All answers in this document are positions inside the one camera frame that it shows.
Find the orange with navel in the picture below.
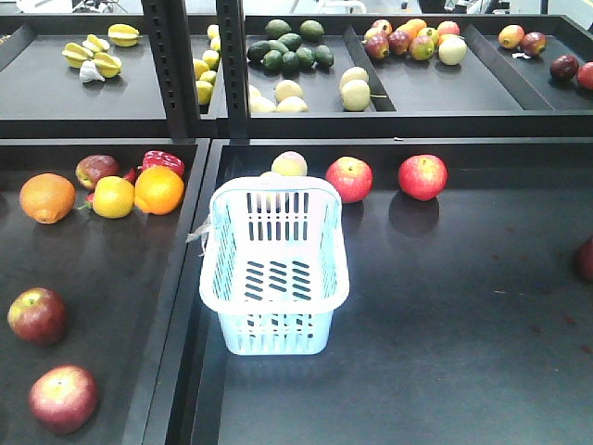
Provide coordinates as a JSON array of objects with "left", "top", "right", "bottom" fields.
[{"left": 19, "top": 172, "right": 76, "bottom": 224}]

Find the red bell pepper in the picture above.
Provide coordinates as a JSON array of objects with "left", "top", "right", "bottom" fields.
[{"left": 141, "top": 150, "right": 185, "bottom": 177}]

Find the dark red apple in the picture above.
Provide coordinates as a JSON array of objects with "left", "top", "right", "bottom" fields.
[{"left": 75, "top": 155, "right": 120, "bottom": 191}]

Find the pale peach behind basket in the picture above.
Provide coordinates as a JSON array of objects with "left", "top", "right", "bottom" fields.
[{"left": 271, "top": 151, "right": 308, "bottom": 176}]

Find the red chili pepper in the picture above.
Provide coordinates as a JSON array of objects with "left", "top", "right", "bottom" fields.
[{"left": 122, "top": 168, "right": 138, "bottom": 184}]

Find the red apple right of basket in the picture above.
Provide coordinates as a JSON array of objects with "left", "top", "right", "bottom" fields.
[{"left": 397, "top": 154, "right": 448, "bottom": 201}]

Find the black wooden display stand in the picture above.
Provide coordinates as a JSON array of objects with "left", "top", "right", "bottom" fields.
[{"left": 1, "top": 14, "right": 592, "bottom": 444}]

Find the white garlic bulb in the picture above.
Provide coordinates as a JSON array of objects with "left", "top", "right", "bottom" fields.
[{"left": 79, "top": 60, "right": 105, "bottom": 83}]

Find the red apple near front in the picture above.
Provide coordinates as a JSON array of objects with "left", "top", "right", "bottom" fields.
[{"left": 28, "top": 364, "right": 99, "bottom": 435}]

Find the red yellow apple right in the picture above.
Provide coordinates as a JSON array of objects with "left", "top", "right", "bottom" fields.
[{"left": 6, "top": 287, "right": 68, "bottom": 347}]

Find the light blue plastic basket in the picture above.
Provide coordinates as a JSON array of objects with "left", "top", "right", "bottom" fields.
[{"left": 199, "top": 176, "right": 349, "bottom": 356}]

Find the black shelf upright post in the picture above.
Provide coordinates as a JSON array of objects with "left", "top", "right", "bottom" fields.
[{"left": 141, "top": 0, "right": 200, "bottom": 139}]

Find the large orange right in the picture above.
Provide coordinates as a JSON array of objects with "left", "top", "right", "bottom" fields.
[{"left": 134, "top": 166, "right": 184, "bottom": 215}]

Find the red apple behind basket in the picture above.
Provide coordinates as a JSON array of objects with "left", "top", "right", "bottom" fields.
[{"left": 325, "top": 156, "right": 373, "bottom": 204}]

